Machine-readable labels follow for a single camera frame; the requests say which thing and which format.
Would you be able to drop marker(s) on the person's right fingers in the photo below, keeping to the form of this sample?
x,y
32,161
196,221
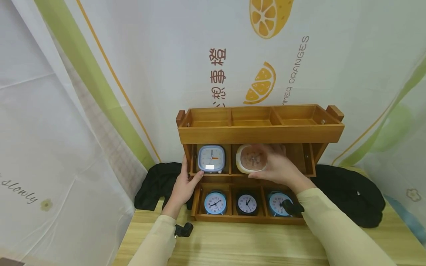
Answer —
x,y
276,153

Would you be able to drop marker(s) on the person's left hand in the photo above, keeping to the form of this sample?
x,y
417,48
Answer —
x,y
181,192

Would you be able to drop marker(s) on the black round alarm clock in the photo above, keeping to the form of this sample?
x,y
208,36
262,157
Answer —
x,y
247,204

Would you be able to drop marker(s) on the white clock with brown face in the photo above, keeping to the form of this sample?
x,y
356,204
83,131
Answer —
x,y
249,159

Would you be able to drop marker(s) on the person's right thumb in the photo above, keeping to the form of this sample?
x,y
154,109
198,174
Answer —
x,y
261,175

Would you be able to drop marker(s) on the light blue round alarm clock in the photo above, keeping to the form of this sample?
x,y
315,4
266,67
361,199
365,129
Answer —
x,y
276,203
215,203

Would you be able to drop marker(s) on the three-tier wooden shelf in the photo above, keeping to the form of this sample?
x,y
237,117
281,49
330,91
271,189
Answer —
x,y
259,135

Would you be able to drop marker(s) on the person's right forearm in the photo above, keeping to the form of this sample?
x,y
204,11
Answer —
x,y
336,232

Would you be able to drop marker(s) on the person's left forearm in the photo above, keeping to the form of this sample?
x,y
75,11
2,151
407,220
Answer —
x,y
156,244

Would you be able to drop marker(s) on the black cloth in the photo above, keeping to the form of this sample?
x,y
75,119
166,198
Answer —
x,y
349,195
158,184

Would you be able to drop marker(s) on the person's left thumb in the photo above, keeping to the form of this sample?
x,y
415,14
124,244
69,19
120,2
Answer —
x,y
197,178

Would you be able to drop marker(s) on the person's left index finger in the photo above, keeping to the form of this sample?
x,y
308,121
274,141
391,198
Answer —
x,y
184,166

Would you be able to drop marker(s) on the blue square alarm clock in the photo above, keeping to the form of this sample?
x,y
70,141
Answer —
x,y
211,158

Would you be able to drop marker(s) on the person's right hand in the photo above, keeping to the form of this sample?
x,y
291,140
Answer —
x,y
283,171

